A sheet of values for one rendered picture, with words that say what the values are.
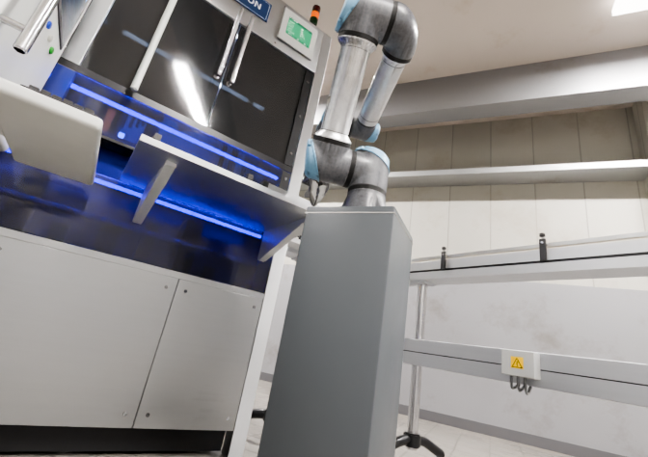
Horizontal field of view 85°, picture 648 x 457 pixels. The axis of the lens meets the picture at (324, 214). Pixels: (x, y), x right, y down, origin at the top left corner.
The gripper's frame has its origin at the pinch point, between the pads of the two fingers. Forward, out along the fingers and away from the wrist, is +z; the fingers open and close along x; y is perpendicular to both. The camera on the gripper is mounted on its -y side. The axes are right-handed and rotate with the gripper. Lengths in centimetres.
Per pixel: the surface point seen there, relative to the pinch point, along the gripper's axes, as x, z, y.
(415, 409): -87, 67, 21
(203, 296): 18, 38, 37
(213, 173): 37.8, 5.4, -1.5
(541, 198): -278, -123, 42
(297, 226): 0.5, 7.9, 8.5
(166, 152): 52, 5, -2
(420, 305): -86, 19, 21
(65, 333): 57, 57, 37
